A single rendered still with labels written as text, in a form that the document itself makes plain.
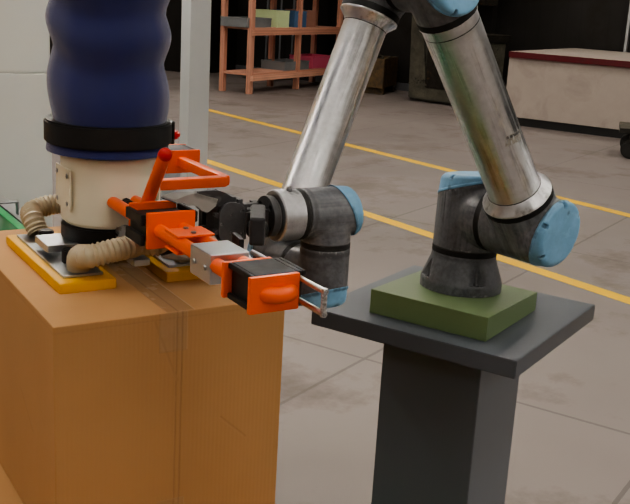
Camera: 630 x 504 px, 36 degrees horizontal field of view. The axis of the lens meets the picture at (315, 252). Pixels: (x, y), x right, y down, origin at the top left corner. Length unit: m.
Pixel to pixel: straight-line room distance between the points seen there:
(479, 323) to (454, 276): 0.17
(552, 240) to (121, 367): 0.97
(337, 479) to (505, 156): 1.43
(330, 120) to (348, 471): 1.55
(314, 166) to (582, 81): 10.14
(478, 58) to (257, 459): 0.84
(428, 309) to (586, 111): 9.82
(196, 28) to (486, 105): 3.54
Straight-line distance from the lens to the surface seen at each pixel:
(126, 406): 1.61
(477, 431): 2.29
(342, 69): 1.87
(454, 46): 1.85
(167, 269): 1.74
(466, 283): 2.23
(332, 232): 1.71
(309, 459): 3.20
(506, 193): 2.04
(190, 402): 1.65
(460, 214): 2.20
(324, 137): 1.85
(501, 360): 2.04
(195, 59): 5.34
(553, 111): 12.03
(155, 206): 1.63
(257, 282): 1.25
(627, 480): 3.35
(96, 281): 1.68
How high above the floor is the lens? 1.45
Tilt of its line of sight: 15 degrees down
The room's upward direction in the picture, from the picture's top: 3 degrees clockwise
